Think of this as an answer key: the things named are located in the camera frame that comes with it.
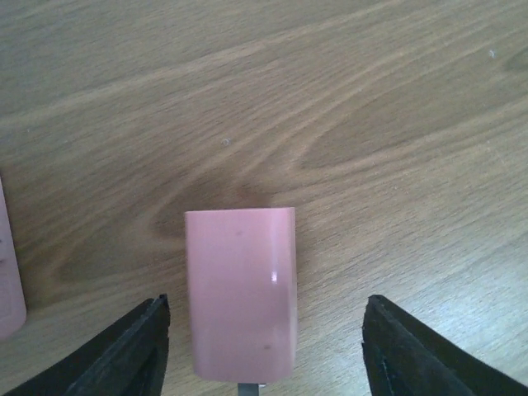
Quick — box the small pink usb charger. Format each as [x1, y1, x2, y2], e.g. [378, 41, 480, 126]
[185, 207, 298, 384]

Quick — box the pink cube socket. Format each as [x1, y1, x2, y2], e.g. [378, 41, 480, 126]
[0, 186, 26, 341]

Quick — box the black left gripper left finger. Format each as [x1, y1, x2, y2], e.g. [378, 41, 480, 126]
[7, 295, 170, 396]

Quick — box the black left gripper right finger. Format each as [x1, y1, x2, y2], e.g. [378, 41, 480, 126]
[362, 295, 527, 396]

